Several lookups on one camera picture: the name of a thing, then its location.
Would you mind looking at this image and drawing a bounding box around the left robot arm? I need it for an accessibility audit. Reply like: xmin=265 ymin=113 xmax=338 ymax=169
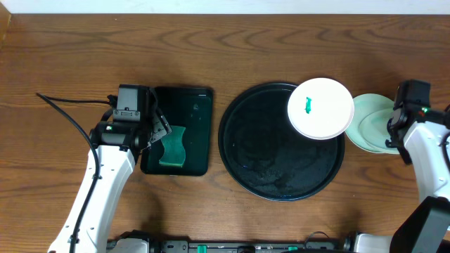
xmin=49 ymin=105 xmax=172 ymax=252

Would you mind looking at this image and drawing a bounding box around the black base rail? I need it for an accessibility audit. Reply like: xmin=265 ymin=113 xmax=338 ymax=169
xmin=107 ymin=239 xmax=356 ymax=253

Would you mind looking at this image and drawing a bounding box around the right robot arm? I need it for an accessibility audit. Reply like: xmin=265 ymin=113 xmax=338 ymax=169
xmin=352 ymin=106 xmax=449 ymax=252

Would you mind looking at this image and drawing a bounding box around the green sponge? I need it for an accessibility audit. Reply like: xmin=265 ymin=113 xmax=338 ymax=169
xmin=159 ymin=126 xmax=186 ymax=167

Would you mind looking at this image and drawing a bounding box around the black round tray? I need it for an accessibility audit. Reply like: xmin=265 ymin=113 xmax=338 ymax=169
xmin=218 ymin=82 xmax=345 ymax=202

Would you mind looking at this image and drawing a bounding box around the black rectangular tray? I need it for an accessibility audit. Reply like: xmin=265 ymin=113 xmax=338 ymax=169
xmin=140 ymin=86 xmax=213 ymax=176

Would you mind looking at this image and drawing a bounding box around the mint green plate front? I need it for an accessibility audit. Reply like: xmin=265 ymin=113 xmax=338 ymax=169
xmin=359 ymin=108 xmax=399 ymax=155

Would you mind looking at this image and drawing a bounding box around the mint green plate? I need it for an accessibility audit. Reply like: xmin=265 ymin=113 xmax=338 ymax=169
xmin=345 ymin=93 xmax=394 ymax=154
xmin=359 ymin=108 xmax=399 ymax=155

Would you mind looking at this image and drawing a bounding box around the white pink plate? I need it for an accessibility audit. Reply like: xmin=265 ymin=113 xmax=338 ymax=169
xmin=287 ymin=77 xmax=354 ymax=140

